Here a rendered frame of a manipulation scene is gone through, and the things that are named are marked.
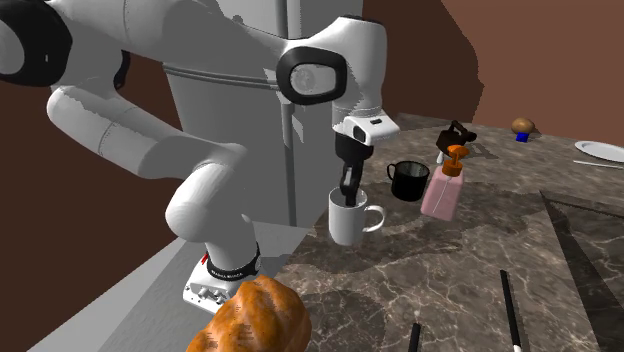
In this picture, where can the long black pen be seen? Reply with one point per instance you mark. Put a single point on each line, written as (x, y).
(509, 312)

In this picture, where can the white mug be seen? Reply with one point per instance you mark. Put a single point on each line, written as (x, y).
(344, 224)

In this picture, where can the brown ball on blue base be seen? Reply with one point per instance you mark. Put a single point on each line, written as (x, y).
(522, 126)

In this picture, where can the thin white stick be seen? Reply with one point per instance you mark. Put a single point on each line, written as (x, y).
(597, 164)

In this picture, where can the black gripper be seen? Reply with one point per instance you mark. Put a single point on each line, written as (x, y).
(352, 152)

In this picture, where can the dark brown kettle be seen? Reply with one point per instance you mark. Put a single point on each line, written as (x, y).
(451, 137)

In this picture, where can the black mug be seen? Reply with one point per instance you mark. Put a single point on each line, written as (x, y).
(408, 187)

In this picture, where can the white plate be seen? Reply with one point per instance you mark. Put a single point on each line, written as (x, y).
(602, 150)

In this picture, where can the pink soap dispenser orange pump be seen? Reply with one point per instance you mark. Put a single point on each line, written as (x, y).
(441, 197)

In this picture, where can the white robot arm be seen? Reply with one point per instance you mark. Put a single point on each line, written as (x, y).
(146, 141)

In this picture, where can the brown bread loaf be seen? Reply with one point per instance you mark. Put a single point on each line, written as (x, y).
(253, 319)

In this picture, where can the short black pen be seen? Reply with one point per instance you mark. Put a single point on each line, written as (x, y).
(415, 339)

